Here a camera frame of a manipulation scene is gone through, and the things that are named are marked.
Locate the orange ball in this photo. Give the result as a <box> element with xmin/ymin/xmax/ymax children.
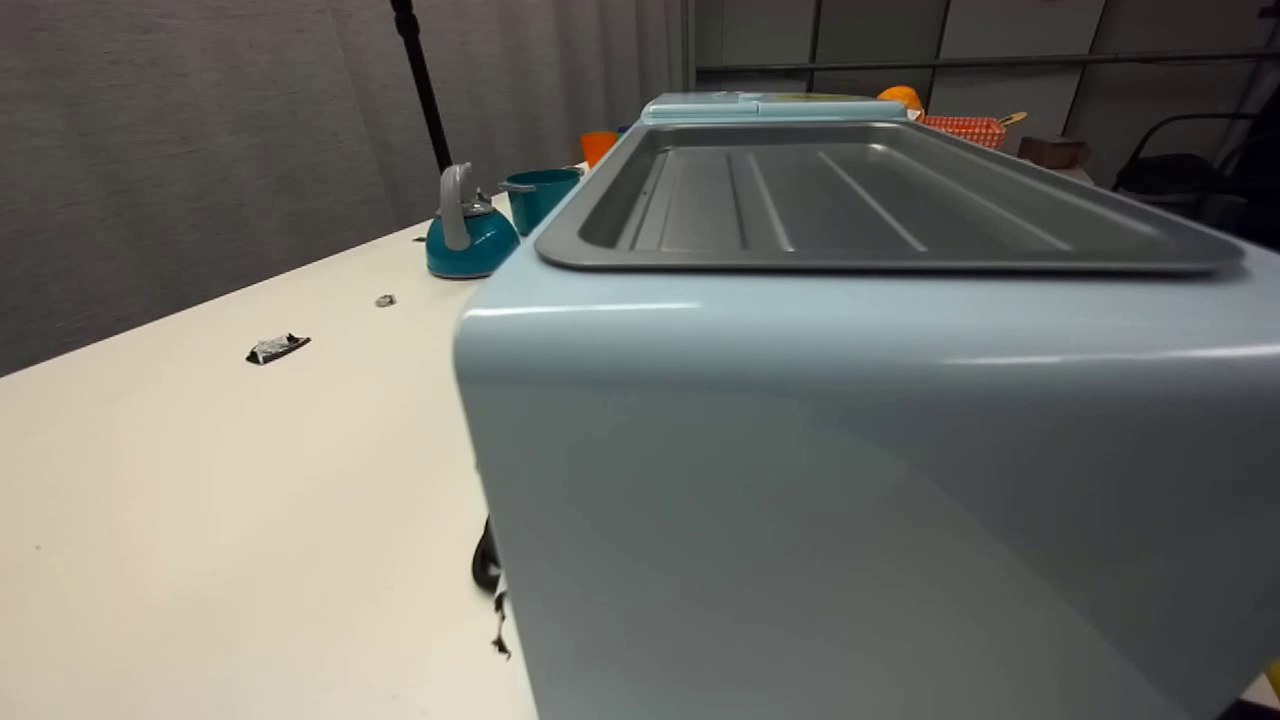
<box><xmin>876</xmin><ymin>79</ymin><xmax>929</xmax><ymax>119</ymax></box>

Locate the brown bowl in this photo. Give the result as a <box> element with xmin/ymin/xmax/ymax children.
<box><xmin>1015</xmin><ymin>133</ymin><xmax>1091</xmax><ymax>176</ymax></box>

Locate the teal cup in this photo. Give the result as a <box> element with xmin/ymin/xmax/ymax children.
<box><xmin>501</xmin><ymin>165</ymin><xmax>589</xmax><ymax>239</ymax></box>

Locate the light blue toaster oven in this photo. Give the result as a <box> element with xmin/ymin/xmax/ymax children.
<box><xmin>447</xmin><ymin>87</ymin><xmax>1280</xmax><ymax>720</ymax></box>

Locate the black tripod pole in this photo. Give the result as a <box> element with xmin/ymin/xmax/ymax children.
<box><xmin>383</xmin><ymin>0</ymin><xmax>458</xmax><ymax>176</ymax></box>

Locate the red basket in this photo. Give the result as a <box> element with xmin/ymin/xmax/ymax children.
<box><xmin>916</xmin><ymin>108</ymin><xmax>1033</xmax><ymax>158</ymax></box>

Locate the black chair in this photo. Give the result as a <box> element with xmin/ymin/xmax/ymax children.
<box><xmin>1112</xmin><ymin>108</ymin><xmax>1280</xmax><ymax>252</ymax></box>

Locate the orange cup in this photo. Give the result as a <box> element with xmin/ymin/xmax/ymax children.
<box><xmin>576</xmin><ymin>128</ymin><xmax>626</xmax><ymax>171</ymax></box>

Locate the black power cable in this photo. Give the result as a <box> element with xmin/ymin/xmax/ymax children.
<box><xmin>468</xmin><ymin>518</ymin><xmax>515</xmax><ymax>660</ymax></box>

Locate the grey baking tray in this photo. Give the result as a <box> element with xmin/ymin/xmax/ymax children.
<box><xmin>534</xmin><ymin>116</ymin><xmax>1251</xmax><ymax>281</ymax></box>

